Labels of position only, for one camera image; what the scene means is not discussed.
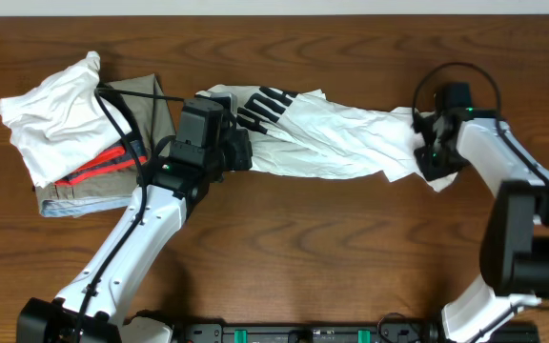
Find black cable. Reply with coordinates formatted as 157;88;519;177
411;61;549;230
71;84;188;343

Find dark red-trimmed folded garment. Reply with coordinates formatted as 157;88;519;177
53;82;149;187

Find white printed t-shirt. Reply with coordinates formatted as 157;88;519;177
194;84;459;193

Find olive folded trousers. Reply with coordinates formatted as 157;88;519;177
35;94;175;209

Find light blue folded garment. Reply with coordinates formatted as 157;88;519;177
39;196;131;217

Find left black cable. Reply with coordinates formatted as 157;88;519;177
71;84;188;343

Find right black cable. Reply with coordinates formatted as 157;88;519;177
411;61;549;230

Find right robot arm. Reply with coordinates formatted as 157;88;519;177
413;82;549;342

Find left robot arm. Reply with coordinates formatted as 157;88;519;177
16;92;252;342

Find white folded shirt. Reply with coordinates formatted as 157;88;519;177
0;51;132;188

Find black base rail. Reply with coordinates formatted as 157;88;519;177
178;321;541;343

